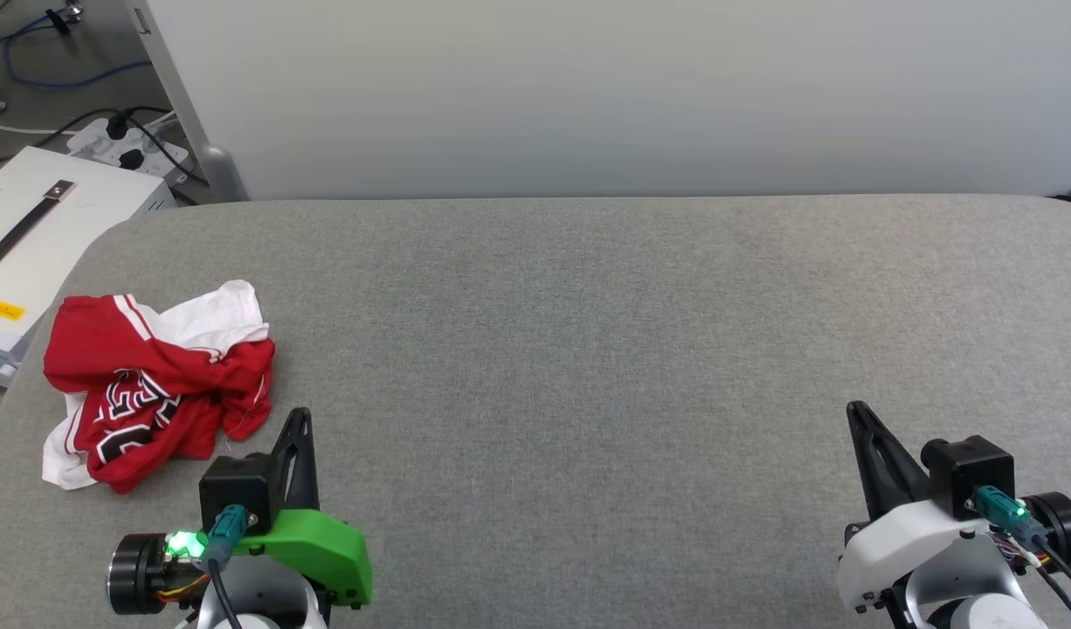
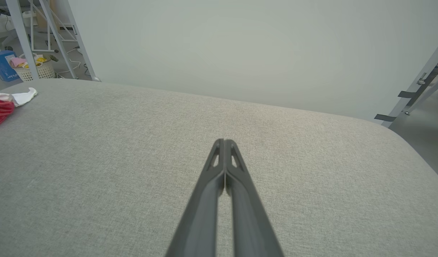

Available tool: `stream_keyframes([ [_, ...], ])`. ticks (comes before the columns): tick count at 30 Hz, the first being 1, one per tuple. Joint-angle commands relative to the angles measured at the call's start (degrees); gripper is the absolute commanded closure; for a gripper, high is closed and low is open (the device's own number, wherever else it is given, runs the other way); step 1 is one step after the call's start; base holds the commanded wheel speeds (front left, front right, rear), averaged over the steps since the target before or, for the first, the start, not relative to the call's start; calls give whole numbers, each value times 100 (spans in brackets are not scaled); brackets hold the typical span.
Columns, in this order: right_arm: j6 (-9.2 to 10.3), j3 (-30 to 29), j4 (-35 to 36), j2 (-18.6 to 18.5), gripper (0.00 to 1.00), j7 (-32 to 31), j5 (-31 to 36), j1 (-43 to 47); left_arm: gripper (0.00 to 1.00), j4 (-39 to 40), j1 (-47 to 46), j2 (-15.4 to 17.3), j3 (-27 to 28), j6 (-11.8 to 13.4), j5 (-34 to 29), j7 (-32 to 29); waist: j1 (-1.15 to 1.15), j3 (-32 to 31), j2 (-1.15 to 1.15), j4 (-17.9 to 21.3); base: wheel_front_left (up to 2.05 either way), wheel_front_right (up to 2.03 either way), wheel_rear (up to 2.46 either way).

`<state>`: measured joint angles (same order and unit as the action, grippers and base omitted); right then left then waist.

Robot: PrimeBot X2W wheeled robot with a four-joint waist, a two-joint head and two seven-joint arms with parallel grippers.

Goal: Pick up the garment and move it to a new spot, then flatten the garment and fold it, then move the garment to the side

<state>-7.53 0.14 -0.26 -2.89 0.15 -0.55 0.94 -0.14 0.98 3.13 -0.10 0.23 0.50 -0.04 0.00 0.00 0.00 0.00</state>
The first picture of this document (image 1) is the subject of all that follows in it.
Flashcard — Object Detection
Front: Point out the right teal plug black cable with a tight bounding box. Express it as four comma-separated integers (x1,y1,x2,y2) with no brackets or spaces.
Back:
973,486,1071,608

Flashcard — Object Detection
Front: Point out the black strap handle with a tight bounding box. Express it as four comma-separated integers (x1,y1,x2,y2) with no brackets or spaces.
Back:
0,180,76,283

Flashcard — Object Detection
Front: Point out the white power strip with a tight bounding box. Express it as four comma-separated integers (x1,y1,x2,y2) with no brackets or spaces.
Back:
66,117,190,186

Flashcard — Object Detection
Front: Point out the black clamp on floor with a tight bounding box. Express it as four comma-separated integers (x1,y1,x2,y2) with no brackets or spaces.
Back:
44,0,87,37

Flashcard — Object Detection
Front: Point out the teal plug black cable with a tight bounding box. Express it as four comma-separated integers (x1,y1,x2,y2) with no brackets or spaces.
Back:
973,486,1071,608
204,504,250,629

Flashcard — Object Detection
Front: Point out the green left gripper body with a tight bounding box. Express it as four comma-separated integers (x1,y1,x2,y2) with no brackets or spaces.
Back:
107,508,374,616

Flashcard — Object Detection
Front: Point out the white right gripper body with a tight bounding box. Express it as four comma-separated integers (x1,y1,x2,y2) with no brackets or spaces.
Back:
836,491,1071,629

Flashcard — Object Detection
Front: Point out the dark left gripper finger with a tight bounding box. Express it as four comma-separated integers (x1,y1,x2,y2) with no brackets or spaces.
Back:
296,407,321,513
269,408,303,518

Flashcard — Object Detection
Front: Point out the grey partition foot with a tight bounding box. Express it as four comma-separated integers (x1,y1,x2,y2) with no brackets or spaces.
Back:
195,143,250,203

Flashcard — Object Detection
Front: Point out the left teal plug black cable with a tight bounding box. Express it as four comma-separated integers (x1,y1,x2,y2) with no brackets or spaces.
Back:
204,504,250,629

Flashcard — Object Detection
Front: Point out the red and white jersey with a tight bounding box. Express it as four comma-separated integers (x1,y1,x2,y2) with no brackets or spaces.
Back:
42,280,276,495

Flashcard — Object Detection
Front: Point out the white equipment case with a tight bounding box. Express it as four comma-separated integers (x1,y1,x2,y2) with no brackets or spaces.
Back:
0,146,177,389

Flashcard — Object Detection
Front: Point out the black power cable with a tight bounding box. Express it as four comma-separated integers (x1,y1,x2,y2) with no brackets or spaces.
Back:
0,107,121,167
116,106,211,187

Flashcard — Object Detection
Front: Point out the blue cable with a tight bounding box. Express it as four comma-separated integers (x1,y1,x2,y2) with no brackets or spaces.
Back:
1,13,154,90

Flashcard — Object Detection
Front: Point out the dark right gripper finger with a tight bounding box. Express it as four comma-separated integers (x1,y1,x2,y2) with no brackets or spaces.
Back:
846,401,895,522
859,402,932,515

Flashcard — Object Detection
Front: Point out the thin white cable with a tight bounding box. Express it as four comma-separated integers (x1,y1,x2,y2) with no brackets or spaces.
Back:
0,118,75,138

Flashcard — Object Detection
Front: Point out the white partition panel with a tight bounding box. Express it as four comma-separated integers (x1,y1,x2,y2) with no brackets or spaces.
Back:
125,0,1071,204

